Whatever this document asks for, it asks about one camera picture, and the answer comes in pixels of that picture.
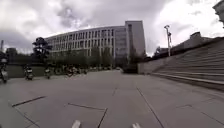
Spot grey concrete slab pavement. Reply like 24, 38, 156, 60
0, 69, 224, 128

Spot dark conifer trees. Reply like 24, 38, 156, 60
127, 44, 148, 66

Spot robot's own part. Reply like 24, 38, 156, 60
131, 122, 142, 128
71, 119, 82, 128

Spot pale multi-storey building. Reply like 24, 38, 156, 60
212, 0, 224, 29

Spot wide concrete stairs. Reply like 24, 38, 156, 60
137, 37, 224, 92

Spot row of trees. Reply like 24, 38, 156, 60
49, 46, 116, 69

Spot row of parked vehicles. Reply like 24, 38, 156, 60
89, 65, 122, 72

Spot row of parked scooters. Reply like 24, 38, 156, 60
0, 58, 89, 84

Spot low building with roof box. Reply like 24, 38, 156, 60
171, 31, 214, 53

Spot lamp pole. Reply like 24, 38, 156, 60
163, 24, 173, 58

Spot dark tree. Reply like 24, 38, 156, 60
31, 36, 53, 66

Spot long curved pale building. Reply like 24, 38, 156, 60
43, 20, 147, 69

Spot dark bush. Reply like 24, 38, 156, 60
121, 63, 140, 75

